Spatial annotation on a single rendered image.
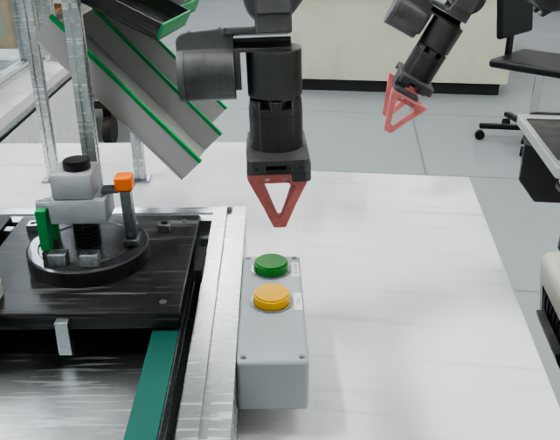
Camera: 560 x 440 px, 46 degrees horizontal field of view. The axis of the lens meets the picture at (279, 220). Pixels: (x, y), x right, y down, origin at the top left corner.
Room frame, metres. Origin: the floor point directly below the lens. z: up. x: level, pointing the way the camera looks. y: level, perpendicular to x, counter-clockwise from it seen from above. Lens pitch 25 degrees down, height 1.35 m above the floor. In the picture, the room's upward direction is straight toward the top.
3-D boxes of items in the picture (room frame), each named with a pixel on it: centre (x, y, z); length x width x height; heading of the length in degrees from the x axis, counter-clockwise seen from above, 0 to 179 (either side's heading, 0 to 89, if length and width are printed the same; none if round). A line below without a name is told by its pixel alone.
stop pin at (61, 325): (0.57, 0.22, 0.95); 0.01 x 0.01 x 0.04; 1
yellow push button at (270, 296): (0.61, 0.01, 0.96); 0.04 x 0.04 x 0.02
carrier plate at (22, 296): (0.69, 0.23, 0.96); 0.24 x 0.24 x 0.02; 1
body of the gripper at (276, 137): (0.68, 0.00, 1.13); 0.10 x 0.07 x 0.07; 2
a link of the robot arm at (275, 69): (0.68, 0.01, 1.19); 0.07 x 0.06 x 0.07; 93
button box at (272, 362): (0.61, 0.01, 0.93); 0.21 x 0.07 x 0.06; 1
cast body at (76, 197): (0.69, 0.24, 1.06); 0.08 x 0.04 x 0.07; 91
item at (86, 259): (0.64, 0.21, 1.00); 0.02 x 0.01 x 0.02; 91
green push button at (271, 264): (0.68, 0.01, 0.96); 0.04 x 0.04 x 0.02
